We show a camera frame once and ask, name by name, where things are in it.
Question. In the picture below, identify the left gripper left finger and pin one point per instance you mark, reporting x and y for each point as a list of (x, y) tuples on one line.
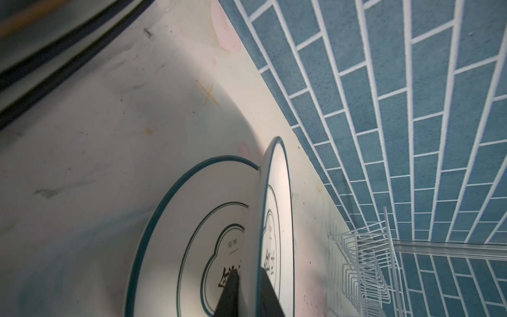
[(228, 303)]

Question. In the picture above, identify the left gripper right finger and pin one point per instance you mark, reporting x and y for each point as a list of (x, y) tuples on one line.
[(269, 303)]

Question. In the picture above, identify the white curved plate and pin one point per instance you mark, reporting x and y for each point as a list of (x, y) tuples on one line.
[(269, 239)]

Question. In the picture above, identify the small white round plate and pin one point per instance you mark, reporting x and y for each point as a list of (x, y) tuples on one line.
[(193, 241)]

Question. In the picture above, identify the black square plate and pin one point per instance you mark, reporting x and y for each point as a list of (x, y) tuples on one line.
[(45, 42)]

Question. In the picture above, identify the white wire dish rack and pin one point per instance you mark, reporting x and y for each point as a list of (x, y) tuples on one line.
[(371, 277)]

